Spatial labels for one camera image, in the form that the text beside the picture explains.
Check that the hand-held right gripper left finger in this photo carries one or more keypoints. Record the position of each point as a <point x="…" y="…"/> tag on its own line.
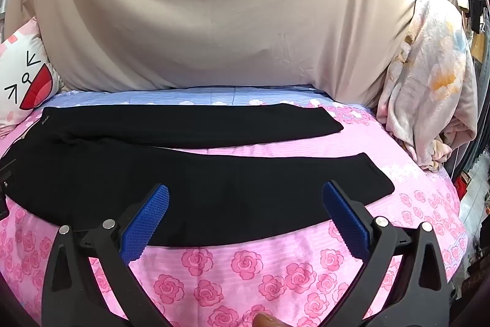
<point x="147" y="219"/>

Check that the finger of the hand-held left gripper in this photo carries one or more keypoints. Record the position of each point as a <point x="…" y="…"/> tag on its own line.
<point x="7" y="167"/>

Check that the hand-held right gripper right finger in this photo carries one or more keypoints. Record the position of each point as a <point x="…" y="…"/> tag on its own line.
<point x="346" y="219"/>

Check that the black pants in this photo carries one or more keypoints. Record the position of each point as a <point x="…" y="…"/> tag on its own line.
<point x="229" y="196"/>

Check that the person's right hand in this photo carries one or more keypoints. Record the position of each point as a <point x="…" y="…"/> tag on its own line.
<point x="268" y="321"/>

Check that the cat face pillow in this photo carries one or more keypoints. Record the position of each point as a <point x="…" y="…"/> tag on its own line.
<point x="23" y="82"/>

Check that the pink floral bedsheet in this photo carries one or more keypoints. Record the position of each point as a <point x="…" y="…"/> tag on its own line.
<point x="268" y="273"/>

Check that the cream floral fleece blanket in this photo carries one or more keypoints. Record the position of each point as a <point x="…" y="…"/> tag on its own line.
<point x="428" y="82"/>

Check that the cardboard box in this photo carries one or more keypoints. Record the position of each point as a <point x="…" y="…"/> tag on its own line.
<point x="480" y="45"/>

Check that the beige draped cloth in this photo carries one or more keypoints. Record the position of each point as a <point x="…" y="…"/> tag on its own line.
<point x="229" y="5"/>

